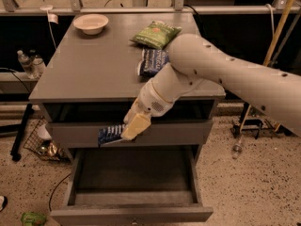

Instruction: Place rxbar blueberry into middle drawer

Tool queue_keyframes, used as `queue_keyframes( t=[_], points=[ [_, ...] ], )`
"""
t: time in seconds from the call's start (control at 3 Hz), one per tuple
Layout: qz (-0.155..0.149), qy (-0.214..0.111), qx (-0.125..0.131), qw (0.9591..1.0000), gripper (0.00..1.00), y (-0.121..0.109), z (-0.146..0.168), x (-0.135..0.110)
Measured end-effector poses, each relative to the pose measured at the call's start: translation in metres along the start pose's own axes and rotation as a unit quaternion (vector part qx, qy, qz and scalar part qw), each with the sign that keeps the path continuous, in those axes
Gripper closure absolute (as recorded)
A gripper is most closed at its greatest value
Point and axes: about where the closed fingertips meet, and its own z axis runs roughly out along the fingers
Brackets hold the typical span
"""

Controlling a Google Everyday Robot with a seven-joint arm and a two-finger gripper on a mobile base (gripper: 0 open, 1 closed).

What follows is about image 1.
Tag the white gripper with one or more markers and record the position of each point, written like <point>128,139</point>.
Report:
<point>150,100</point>

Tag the blue rxbar blueberry bar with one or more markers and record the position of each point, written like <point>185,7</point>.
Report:
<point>110,134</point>

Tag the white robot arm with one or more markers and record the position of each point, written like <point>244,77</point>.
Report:
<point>193,60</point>

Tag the closed grey upper drawer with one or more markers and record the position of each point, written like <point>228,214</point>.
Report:
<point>85,134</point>

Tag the grey wooden drawer cabinet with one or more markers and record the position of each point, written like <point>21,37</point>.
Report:
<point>94,79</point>

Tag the open grey bottom drawer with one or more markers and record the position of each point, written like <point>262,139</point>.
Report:
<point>132,186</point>

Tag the blue Kettle chip bag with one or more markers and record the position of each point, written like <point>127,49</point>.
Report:
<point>152,62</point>

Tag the green chip bag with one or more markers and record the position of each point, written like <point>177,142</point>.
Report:
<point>156,35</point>

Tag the white ceramic bowl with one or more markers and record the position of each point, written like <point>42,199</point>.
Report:
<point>91,24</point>

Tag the plastic bottle on floor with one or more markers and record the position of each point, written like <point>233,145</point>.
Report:
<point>237,148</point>

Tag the metal railing bar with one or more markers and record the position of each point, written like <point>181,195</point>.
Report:
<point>208,10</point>

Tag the clear plastic water bottle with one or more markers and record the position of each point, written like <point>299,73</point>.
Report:
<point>26,63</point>

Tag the black tripod leg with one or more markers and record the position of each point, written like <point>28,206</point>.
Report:
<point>17,143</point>

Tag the green bag on floor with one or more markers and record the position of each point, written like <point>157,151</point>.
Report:
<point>33,219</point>

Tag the black wire basket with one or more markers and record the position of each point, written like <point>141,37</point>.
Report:
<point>42,145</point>

